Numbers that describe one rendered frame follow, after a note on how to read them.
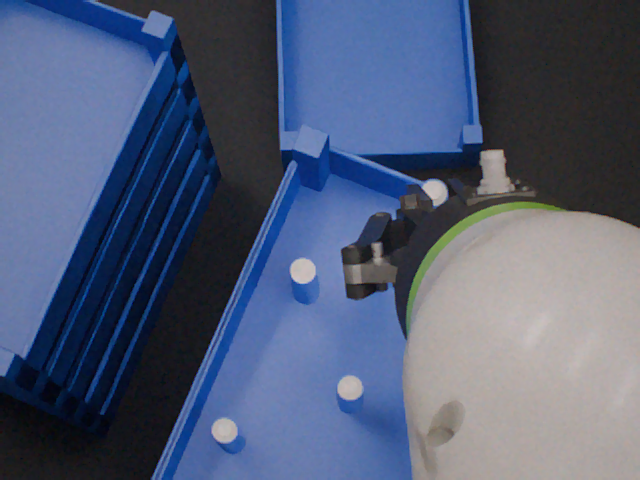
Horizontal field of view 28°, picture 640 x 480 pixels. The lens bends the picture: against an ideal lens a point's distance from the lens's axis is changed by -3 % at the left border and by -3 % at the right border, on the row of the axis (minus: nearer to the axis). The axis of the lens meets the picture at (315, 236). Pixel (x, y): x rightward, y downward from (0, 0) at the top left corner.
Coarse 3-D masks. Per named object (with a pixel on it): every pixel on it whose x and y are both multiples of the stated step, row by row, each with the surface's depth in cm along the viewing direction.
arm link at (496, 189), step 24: (504, 168) 54; (480, 192) 54; (504, 192) 53; (528, 192) 53; (432, 216) 55; (456, 216) 52; (408, 240) 56; (432, 240) 52; (408, 264) 54; (408, 288) 52
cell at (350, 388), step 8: (344, 376) 86; (352, 376) 86; (336, 384) 85; (344, 384) 85; (352, 384) 85; (360, 384) 85; (336, 392) 86; (344, 392) 85; (352, 392) 85; (360, 392) 85; (344, 400) 85; (352, 400) 85; (360, 400) 87; (344, 408) 89; (352, 408) 89; (360, 408) 91
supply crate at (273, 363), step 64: (320, 192) 95; (384, 192) 95; (256, 256) 89; (320, 256) 94; (256, 320) 93; (320, 320) 93; (384, 320) 93; (256, 384) 92; (320, 384) 92; (384, 384) 92; (192, 448) 91; (256, 448) 91; (320, 448) 91; (384, 448) 90
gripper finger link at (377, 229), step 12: (372, 216) 73; (384, 216) 72; (372, 228) 69; (384, 228) 69; (360, 240) 66; (372, 240) 66; (384, 240) 68; (348, 252) 64; (360, 252) 64; (384, 252) 67; (348, 288) 65; (360, 288) 64; (372, 288) 65; (360, 300) 65
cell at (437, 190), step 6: (432, 180) 81; (438, 180) 81; (420, 186) 81; (426, 186) 81; (432, 186) 80; (438, 186) 80; (444, 186) 80; (426, 192) 80; (432, 192) 80; (438, 192) 80; (444, 192) 80; (432, 198) 80; (438, 198) 80; (444, 198) 80; (438, 204) 80
